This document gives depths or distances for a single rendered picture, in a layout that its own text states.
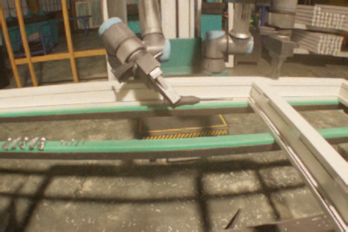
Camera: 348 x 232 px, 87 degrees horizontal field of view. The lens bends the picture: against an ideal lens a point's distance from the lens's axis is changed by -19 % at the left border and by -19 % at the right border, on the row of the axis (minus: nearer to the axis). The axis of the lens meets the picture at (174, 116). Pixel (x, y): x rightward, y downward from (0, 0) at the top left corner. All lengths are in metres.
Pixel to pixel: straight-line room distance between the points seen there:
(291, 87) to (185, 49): 0.97
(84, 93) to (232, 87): 0.51
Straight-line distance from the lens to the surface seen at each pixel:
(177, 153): 0.56
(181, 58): 1.66
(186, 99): 0.63
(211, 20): 4.39
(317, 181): 0.51
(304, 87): 0.92
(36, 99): 0.90
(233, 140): 0.58
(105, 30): 0.73
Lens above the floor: 1.19
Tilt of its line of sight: 29 degrees down
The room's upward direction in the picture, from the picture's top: 1 degrees counter-clockwise
